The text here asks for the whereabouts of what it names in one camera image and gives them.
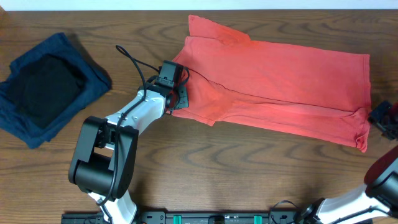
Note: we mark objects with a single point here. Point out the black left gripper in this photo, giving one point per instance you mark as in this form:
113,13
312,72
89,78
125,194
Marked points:
181,98

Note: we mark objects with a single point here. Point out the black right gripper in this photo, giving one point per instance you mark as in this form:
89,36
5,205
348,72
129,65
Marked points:
377,118

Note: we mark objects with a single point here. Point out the red t-shirt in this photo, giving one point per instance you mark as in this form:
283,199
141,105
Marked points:
311,92

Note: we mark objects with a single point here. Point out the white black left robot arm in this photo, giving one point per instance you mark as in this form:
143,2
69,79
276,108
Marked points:
103,162

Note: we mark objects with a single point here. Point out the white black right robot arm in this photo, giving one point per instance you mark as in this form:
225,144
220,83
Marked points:
377,197

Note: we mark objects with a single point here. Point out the folded navy blue garment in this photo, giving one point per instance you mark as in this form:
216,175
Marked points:
96,85

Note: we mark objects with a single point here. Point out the folded black garment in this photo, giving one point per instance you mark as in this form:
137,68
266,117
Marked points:
44,88

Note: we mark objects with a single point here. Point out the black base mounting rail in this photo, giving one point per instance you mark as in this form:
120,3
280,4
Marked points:
283,217

